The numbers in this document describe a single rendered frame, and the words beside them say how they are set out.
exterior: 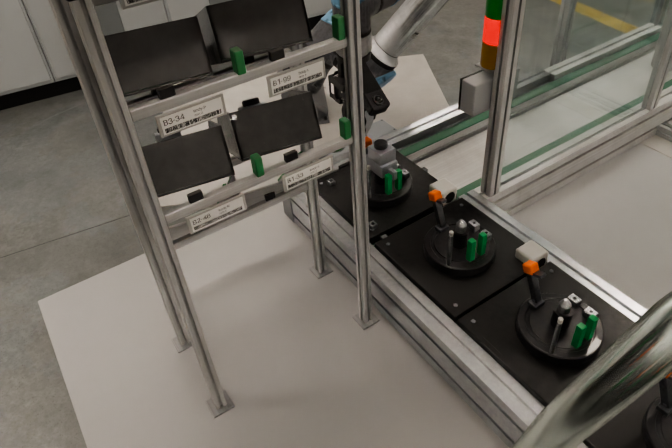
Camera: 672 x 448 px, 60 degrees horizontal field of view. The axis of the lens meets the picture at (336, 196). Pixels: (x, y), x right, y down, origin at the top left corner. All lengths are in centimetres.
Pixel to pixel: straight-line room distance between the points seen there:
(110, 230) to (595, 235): 220
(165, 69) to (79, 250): 221
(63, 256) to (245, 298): 175
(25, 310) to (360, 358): 187
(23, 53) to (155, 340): 311
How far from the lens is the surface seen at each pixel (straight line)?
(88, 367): 128
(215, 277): 134
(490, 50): 118
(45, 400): 243
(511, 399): 101
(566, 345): 105
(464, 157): 153
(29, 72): 422
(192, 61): 77
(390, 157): 127
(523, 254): 118
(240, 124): 88
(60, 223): 314
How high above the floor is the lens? 181
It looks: 39 degrees down
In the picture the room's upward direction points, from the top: 5 degrees counter-clockwise
